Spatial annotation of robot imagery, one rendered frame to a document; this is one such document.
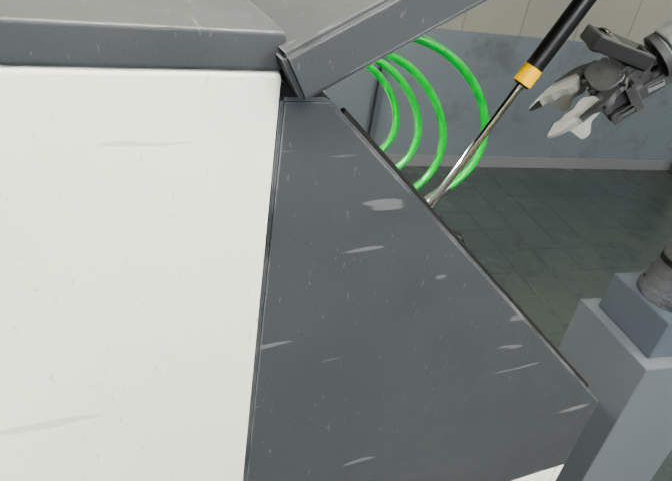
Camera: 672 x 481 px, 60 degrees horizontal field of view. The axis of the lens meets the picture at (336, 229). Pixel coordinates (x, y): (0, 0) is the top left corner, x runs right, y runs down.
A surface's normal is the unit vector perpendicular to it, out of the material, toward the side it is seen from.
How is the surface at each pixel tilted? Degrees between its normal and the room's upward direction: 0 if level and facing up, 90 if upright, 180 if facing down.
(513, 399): 90
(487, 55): 90
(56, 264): 90
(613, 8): 90
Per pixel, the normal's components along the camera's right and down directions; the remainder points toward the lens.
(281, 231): 0.37, 0.53
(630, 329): -0.96, 0.01
